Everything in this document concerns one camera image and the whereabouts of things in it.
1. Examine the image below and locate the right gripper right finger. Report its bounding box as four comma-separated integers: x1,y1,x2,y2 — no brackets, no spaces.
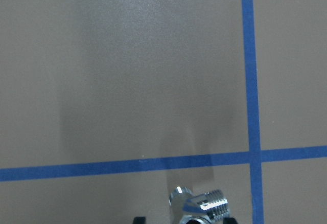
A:
223,217,237,224

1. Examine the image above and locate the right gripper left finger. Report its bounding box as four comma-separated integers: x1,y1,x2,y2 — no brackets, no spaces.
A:
134,216,146,224

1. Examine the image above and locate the chrome angle valve fitting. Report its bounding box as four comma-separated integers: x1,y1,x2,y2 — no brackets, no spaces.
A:
169,186,230,223

